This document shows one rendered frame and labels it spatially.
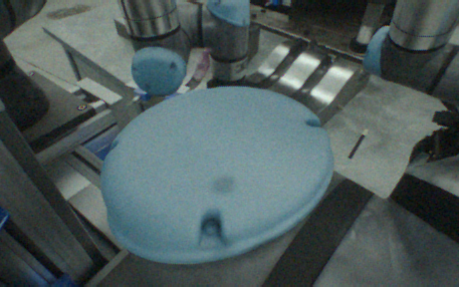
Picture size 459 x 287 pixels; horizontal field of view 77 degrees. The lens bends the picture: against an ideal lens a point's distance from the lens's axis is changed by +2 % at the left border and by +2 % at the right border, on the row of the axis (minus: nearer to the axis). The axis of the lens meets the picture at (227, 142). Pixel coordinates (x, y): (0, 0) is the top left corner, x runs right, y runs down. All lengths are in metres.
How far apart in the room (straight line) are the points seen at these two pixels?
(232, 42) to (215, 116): 0.40
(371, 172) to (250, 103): 0.67
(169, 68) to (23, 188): 0.22
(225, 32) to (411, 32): 0.28
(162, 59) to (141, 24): 0.05
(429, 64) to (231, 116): 0.38
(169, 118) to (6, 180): 0.20
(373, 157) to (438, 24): 0.47
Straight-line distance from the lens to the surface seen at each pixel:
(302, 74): 0.92
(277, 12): 1.61
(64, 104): 0.62
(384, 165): 0.85
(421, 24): 0.45
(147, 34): 0.42
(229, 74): 0.58
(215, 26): 0.54
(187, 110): 0.16
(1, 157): 0.31
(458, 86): 0.50
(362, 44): 1.36
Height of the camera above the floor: 1.36
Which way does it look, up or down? 44 degrees down
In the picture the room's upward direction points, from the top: straight up
